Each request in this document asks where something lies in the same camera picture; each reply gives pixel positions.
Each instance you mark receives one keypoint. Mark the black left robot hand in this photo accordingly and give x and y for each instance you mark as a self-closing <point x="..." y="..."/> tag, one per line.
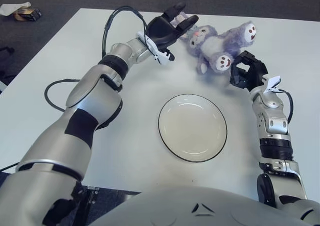
<point x="160" y="30"/>

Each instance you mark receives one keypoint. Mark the white plate with black rim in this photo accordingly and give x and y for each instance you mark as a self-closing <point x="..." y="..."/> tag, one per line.
<point x="192" y="128"/>

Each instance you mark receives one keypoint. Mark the grey robot torso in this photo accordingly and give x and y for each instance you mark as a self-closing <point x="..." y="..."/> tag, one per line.
<point x="200" y="211"/>

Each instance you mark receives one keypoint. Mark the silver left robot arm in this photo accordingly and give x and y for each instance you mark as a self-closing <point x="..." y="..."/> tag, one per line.
<point x="95" y="98"/>

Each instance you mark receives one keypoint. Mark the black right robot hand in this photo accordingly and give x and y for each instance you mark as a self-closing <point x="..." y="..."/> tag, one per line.
<point x="255" y="70"/>

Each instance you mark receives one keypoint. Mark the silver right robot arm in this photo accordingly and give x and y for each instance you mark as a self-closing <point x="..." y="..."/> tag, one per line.
<point x="272" y="120"/>

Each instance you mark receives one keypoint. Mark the metal table bracket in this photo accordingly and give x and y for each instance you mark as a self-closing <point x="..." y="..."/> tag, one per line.
<point x="92" y="194"/>

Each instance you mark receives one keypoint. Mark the purple plush bunny doll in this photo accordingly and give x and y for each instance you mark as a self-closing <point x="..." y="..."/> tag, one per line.
<point x="215" y="45"/>

